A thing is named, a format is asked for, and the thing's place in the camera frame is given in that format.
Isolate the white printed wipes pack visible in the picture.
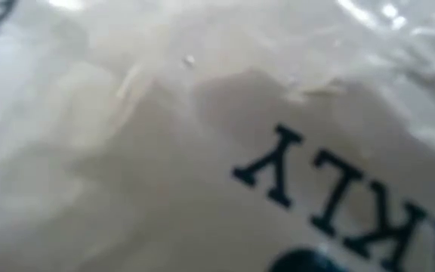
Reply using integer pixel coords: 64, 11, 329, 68
0, 0, 435, 272

